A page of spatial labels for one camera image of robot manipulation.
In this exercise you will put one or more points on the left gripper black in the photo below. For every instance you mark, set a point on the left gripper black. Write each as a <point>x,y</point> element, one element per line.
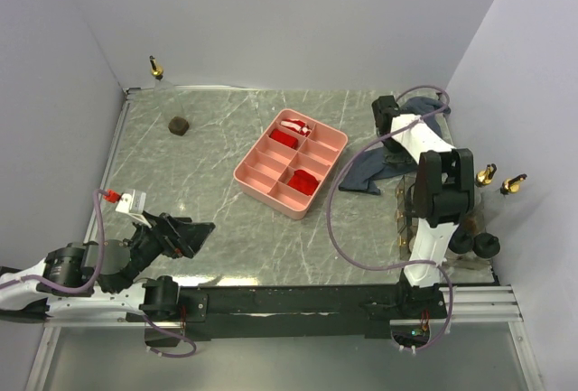
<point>177,238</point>

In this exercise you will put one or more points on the salt jar black lid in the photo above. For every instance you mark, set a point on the salt jar black lid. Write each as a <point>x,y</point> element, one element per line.
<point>461,242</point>
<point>486,245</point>

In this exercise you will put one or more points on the oil bottle gold spout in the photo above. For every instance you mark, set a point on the oil bottle gold spout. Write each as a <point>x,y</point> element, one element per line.
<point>512,185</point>

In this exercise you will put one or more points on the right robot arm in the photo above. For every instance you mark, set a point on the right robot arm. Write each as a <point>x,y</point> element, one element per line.
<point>442,196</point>

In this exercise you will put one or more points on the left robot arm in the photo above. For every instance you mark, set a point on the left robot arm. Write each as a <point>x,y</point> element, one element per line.
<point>103,276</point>

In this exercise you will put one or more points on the pink divided tray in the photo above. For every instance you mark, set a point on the pink divided tray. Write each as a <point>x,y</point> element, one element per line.
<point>265,170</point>

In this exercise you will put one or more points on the red knitted cloth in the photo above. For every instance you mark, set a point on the red knitted cloth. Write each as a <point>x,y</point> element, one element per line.
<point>303,182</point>

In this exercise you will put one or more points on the red folded cloth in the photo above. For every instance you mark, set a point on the red folded cloth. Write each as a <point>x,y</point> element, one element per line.
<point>284,138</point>

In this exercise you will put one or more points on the red white striped cloth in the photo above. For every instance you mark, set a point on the red white striped cloth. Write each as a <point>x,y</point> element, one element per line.
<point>296,125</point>

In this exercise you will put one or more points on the blue grey towel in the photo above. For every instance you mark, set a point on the blue grey towel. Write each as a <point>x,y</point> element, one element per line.
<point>382,163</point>

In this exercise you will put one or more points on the clear acrylic organizer rack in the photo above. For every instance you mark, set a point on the clear acrylic organizer rack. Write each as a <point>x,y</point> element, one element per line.
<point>407,225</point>

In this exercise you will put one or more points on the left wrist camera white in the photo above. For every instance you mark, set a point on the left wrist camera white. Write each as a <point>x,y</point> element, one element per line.
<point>130,203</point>

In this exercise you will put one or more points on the black table front rail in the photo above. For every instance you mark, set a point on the black table front rail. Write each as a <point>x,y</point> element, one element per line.
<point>234,312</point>

